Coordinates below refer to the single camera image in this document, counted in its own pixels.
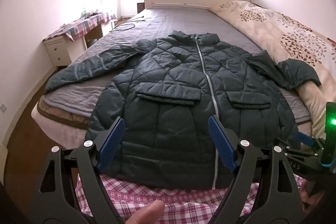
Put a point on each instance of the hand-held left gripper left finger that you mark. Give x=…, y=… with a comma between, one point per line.
x=111, y=145

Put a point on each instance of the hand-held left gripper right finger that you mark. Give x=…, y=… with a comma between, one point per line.
x=220, y=145

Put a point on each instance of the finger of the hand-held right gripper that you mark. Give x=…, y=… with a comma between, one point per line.
x=304, y=139

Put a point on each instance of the dark green quilted jacket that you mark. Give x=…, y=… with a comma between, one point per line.
x=168, y=77

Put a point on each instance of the person's right hand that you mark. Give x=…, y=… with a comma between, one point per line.
x=305, y=191

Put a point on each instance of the person's left hand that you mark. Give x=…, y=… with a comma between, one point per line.
x=147, y=213

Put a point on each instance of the brown mattress pad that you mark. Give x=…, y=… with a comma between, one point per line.
x=60, y=113

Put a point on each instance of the pink plaid clothing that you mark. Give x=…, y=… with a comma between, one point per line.
x=162, y=193

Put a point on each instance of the white desk with drawers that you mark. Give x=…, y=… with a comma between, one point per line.
x=59, y=52

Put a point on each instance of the cream leaf-print blanket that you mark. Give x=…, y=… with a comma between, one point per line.
x=288, y=29

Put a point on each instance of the checkered tablecloth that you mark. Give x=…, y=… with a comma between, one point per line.
x=78, y=26

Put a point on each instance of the clutter pile on desk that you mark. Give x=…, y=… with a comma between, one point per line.
x=92, y=13

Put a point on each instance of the grey quilted bedspread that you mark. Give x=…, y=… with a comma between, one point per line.
x=162, y=22

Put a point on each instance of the green bottle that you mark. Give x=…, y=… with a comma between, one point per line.
x=83, y=13

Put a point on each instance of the dark wooden nightstand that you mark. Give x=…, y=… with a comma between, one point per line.
x=140, y=7

